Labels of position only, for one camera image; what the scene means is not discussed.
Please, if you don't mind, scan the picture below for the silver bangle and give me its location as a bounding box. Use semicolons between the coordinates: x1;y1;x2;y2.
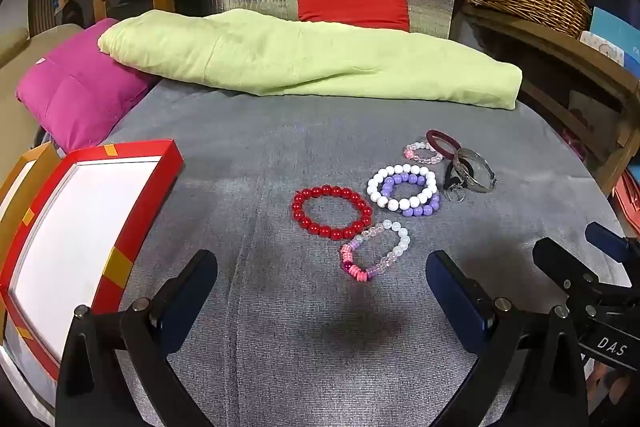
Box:
454;148;497;194

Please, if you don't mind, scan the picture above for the white bead bracelet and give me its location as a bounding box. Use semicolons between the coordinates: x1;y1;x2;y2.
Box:
367;164;438;211

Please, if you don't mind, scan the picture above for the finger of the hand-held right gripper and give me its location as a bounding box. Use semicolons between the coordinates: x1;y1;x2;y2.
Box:
532;239;599;303
585;222;640;268

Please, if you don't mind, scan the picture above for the blue box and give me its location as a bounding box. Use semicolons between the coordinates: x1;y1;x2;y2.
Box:
590;7;640;68

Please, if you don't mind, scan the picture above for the small clear bead bracelet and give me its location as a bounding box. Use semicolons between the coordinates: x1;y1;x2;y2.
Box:
404;141;445;166

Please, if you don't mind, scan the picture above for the beige sofa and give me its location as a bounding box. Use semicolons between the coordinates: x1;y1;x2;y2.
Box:
0;23;83;82

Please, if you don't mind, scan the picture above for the grey bed cover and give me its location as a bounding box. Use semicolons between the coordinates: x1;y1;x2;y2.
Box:
45;77;636;427

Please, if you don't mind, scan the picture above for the black hair tie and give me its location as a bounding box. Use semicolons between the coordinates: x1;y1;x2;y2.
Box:
442;157;473;202

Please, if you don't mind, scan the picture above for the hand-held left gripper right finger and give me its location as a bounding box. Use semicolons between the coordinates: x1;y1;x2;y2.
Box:
426;249;588;427

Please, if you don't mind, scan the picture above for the wooden shelf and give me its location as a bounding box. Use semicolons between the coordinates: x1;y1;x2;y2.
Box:
460;4;640;192

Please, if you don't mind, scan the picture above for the light green blanket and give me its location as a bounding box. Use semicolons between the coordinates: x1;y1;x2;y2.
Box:
97;9;523;112

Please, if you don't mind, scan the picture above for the maroon hair tie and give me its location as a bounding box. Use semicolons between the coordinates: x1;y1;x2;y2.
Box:
426;129;463;158

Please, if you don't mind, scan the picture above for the red cushion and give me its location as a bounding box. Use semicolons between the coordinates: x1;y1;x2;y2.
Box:
295;0;412;32

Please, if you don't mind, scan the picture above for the purple bead bracelet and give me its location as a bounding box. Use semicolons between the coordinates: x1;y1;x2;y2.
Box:
380;173;442;218

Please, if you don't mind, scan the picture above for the orange box lid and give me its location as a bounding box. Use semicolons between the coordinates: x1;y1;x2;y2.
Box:
0;142;63;238

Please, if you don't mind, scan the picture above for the pink pillow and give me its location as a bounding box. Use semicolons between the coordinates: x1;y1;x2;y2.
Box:
15;18;156;155

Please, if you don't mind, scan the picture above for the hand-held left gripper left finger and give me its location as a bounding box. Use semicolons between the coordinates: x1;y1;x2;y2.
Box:
54;249;219;427

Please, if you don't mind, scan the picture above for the red bead bracelet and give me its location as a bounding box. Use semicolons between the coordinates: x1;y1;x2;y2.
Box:
291;185;374;242

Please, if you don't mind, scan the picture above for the pink and clear bead bracelet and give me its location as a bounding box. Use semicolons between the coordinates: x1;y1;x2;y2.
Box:
340;220;411;283

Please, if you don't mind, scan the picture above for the red jewelry box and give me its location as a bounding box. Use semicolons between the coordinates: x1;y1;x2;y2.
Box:
0;138;185;408

